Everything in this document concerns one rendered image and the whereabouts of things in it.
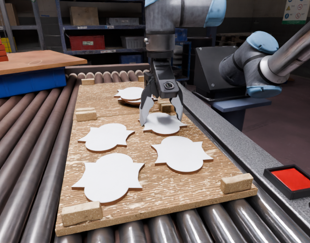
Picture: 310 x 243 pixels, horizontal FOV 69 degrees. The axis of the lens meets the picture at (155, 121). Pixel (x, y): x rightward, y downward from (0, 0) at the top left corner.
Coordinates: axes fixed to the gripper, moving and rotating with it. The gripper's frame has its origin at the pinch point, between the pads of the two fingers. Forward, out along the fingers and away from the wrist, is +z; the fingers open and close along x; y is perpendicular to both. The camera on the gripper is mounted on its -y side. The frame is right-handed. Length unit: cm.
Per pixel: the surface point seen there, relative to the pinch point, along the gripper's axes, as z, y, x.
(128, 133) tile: -0.2, -4.4, 10.4
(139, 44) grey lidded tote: 11, 441, -79
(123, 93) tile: -3.3, 22.9, 8.1
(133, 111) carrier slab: 0.3, 12.4, 6.3
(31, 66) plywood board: -11, 47, 43
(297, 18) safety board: -39, 395, -432
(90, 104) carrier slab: 0.0, 23.3, 20.2
